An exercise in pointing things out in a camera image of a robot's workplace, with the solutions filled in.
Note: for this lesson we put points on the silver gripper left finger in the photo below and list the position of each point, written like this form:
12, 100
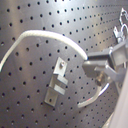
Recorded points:
102, 72

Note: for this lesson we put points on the silver metal clip top right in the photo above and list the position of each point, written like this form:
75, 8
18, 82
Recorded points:
122, 33

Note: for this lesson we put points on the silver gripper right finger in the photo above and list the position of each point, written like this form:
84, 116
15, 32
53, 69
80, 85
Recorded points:
114, 55

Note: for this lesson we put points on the silver metal cable clip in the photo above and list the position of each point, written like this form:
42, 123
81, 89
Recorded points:
56, 81

